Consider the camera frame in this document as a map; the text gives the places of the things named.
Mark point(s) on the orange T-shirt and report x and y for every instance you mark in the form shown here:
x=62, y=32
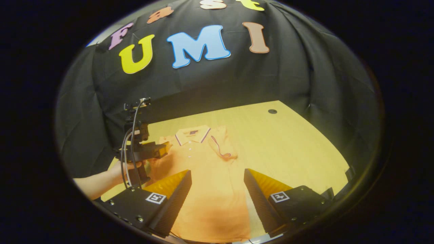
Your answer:
x=210, y=189

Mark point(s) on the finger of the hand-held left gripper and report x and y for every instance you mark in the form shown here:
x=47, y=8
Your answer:
x=166, y=149

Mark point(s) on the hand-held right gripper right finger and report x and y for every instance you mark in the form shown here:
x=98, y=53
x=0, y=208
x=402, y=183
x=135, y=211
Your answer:
x=259, y=203

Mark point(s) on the black backdrop cloth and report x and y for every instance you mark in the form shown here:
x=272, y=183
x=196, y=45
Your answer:
x=237, y=81

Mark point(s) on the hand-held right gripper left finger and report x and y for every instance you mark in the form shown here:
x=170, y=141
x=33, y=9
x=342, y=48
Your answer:
x=176, y=206

